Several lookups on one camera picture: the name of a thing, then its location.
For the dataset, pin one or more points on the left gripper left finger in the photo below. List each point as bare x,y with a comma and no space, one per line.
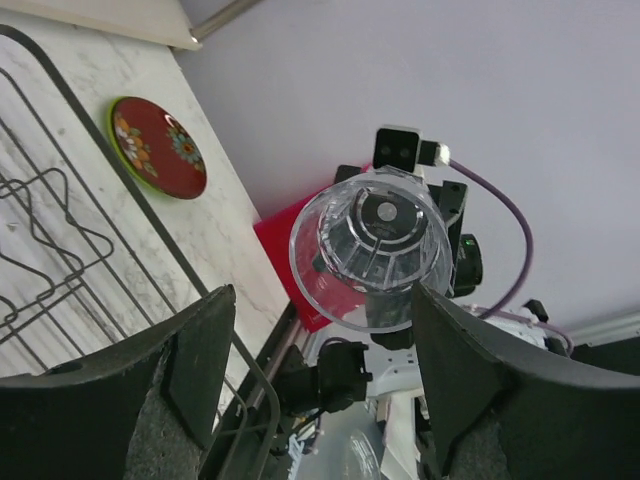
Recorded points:
142,408

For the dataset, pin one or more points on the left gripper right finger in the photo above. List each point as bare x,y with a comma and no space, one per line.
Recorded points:
502,408

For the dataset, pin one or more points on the clear glass tumbler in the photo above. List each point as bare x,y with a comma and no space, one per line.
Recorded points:
377,232

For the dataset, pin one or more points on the black wire dish rack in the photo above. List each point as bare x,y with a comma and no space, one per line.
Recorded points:
89,258

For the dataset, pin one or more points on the red floral plate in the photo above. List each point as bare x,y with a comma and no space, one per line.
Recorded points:
174,153

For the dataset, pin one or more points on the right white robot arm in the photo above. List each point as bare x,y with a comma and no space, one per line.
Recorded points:
320,298

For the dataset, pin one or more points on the white two-tier shelf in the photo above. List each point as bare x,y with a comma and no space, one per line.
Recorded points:
157,21

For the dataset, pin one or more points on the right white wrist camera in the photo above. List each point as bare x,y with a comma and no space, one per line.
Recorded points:
404,149

